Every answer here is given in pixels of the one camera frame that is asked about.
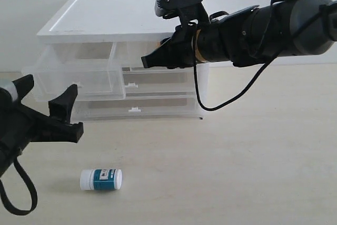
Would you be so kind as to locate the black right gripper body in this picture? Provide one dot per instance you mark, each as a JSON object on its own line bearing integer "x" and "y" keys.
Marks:
{"x": 180, "y": 50}

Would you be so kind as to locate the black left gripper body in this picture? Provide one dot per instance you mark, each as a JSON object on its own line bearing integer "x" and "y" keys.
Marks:
{"x": 17, "y": 128}

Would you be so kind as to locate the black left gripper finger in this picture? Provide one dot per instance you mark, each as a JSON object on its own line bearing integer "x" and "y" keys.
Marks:
{"x": 52, "y": 130}
{"x": 60, "y": 108}

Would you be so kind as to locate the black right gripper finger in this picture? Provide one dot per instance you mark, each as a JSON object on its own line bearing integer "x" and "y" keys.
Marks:
{"x": 158, "y": 58}

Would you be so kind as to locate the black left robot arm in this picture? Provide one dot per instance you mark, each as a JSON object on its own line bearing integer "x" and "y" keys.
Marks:
{"x": 22, "y": 125}

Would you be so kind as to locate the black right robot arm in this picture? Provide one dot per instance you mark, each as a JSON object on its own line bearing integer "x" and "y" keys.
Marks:
{"x": 251, "y": 36}

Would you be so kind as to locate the white plastic drawer cabinet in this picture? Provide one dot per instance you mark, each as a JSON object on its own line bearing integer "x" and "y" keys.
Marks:
{"x": 95, "y": 21}

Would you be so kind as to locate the white blue pill bottle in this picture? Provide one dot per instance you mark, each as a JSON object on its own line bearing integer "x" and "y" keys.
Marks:
{"x": 101, "y": 179}

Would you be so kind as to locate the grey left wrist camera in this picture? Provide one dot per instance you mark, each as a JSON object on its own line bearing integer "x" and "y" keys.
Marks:
{"x": 14, "y": 91}

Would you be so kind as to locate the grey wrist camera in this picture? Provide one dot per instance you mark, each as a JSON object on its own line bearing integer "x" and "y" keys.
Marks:
{"x": 14, "y": 91}
{"x": 186, "y": 10}

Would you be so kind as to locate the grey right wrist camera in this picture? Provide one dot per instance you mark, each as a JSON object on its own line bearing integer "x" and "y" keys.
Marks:
{"x": 186, "y": 10}

